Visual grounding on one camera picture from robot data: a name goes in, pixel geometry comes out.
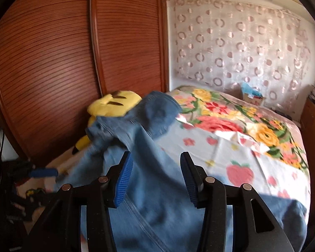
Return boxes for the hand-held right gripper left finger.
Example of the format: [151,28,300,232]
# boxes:
[26,151,134,252]

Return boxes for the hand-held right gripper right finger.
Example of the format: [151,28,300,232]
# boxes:
[180,152,296,252]

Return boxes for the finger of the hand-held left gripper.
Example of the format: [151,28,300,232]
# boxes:
[29,168,59,179]

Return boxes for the light blue denim jeans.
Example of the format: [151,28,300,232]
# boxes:
[54,115,307,252]

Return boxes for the white strawberry print sheet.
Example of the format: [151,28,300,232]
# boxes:
[154,121,311,205]

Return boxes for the yellow plush toy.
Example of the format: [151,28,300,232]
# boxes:
[73,91,143,155]

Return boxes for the floral blanket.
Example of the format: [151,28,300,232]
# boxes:
[164,85,309,168]

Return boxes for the small cardboard box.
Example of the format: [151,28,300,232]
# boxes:
[241,88,265,107]

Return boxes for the wooden slatted wardrobe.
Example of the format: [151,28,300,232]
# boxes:
[0,0,171,163]

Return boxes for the blue plastic bag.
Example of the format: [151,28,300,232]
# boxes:
[241,82,261,96]

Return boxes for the wooden side cabinet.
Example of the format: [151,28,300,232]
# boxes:
[301,98,315,147]

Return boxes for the sheer circle-patterned curtain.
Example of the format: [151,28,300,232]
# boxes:
[171,0,311,100]

